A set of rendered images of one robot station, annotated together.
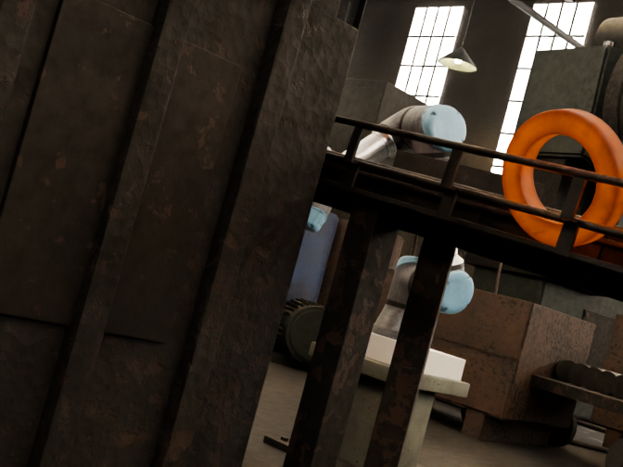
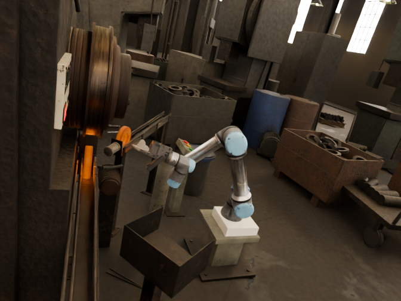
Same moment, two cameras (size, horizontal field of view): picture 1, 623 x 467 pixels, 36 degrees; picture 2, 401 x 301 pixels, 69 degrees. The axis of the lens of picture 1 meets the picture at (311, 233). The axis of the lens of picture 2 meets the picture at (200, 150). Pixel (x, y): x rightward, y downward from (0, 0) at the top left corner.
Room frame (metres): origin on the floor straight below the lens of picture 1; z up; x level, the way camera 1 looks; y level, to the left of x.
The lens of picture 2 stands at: (0.98, -0.59, 1.38)
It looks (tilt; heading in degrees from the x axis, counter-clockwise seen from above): 20 degrees down; 20
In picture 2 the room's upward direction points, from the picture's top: 14 degrees clockwise
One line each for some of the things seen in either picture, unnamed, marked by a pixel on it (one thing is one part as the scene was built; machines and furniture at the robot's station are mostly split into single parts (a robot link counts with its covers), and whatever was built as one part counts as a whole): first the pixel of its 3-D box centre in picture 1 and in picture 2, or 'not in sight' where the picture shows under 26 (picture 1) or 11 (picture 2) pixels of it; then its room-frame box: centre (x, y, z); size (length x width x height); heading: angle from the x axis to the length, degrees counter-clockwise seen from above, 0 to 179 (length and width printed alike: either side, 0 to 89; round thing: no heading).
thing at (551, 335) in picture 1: (463, 352); (321, 165); (4.65, -0.85, 0.33); 0.93 x 0.73 x 0.66; 51
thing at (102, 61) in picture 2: not in sight; (98, 82); (1.96, 0.29, 1.11); 0.47 x 0.06 x 0.47; 44
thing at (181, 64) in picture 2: not in sight; (190, 85); (6.19, 1.81, 0.55); 1.10 x 0.53 x 1.10; 64
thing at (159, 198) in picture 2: not in sight; (162, 185); (2.82, 0.32, 0.26); 0.12 x 0.12 x 0.52
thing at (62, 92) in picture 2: not in sight; (64, 88); (1.64, 0.14, 1.15); 0.26 x 0.02 x 0.18; 44
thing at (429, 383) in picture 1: (388, 369); (228, 225); (2.67, -0.30, 0.28); 0.32 x 0.32 x 0.04; 44
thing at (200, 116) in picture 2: not in sight; (185, 114); (4.62, 1.06, 0.39); 1.03 x 0.83 x 0.77; 149
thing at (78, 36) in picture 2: not in sight; (77, 79); (1.91, 0.35, 1.11); 0.47 x 0.10 x 0.47; 44
